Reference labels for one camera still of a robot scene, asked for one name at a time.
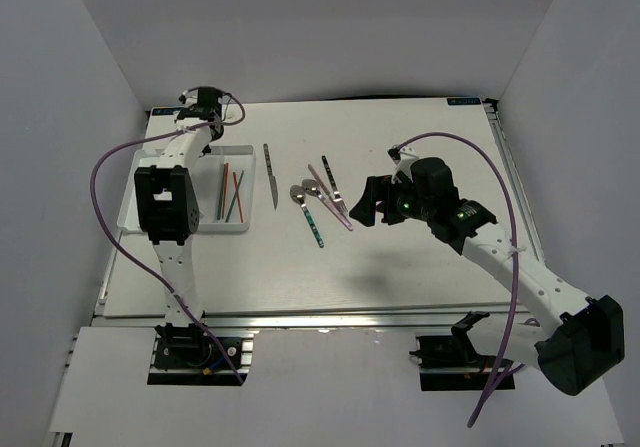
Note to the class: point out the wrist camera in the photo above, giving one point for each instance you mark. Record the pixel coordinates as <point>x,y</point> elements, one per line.
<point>189,96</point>
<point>403,159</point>

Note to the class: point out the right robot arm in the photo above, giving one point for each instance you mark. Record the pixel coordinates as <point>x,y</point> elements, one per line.
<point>576,338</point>

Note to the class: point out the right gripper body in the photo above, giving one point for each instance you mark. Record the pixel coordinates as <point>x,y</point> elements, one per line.
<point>402,203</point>

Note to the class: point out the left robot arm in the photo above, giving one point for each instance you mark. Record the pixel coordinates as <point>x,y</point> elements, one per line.
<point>166,201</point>

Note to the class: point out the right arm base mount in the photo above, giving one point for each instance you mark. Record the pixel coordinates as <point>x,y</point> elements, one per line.
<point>450,362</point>

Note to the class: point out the white divided plastic tray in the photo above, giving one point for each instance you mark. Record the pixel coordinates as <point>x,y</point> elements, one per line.
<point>205,178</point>

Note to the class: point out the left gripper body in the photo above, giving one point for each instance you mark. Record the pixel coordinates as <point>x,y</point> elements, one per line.
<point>204,151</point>

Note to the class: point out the teal handled spoon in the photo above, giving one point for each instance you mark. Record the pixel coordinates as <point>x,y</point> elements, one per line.
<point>298,195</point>

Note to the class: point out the black handled table knife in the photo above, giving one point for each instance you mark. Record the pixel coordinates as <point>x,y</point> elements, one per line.
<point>271,177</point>

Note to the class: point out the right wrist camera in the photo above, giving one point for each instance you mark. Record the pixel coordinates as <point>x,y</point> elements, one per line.
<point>403,159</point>

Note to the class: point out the pink handled spoon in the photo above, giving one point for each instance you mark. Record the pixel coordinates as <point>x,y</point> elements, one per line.
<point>312,187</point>

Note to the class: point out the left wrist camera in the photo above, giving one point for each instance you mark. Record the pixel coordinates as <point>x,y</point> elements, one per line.
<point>189,96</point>

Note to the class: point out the black handled fork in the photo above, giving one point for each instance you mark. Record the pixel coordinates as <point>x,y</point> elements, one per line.
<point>337,198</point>

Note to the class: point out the blue table label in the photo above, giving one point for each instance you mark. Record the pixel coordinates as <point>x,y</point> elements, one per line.
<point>463,101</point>
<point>166,111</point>

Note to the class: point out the left blue table label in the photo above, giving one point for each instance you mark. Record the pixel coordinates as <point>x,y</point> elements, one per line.
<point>166,111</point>

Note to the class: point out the right blue table label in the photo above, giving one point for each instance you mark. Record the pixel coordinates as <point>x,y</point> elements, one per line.
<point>463,101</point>

